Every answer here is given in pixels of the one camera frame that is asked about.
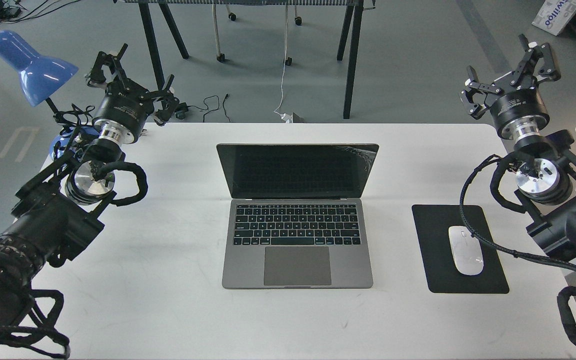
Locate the black mouse pad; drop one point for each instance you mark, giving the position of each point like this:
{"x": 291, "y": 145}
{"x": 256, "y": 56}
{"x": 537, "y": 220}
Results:
{"x": 432, "y": 223}

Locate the black metal table frame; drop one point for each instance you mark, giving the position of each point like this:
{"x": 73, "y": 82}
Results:
{"x": 351, "y": 32}

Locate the white cardboard box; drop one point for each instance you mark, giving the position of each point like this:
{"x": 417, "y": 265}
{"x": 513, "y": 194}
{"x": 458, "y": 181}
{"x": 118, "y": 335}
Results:
{"x": 554, "y": 15}

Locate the blue desk lamp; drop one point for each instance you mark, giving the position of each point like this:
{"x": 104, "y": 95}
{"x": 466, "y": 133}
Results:
{"x": 40, "y": 76}

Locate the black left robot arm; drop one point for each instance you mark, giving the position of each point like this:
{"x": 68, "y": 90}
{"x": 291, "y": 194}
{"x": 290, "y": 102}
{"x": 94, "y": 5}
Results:
{"x": 57, "y": 215}

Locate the black cable bundle floor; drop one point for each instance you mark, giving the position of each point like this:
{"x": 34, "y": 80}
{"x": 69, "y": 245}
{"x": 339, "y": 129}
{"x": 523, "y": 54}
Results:
{"x": 14, "y": 11}

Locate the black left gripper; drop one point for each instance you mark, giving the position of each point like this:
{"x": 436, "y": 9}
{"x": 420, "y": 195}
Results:
{"x": 125, "y": 107}

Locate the grey laptop computer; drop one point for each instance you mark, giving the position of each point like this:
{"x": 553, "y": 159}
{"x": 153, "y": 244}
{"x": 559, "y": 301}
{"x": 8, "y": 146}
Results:
{"x": 296, "y": 216}

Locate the white computer mouse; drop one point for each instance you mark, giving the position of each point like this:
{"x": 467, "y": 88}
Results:
{"x": 465, "y": 250}

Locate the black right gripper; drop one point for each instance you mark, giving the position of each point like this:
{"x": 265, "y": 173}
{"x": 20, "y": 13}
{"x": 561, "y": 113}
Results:
{"x": 515, "y": 96}

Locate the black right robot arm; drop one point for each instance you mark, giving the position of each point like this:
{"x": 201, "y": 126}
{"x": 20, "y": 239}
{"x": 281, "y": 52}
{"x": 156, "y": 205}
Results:
{"x": 538, "y": 177}

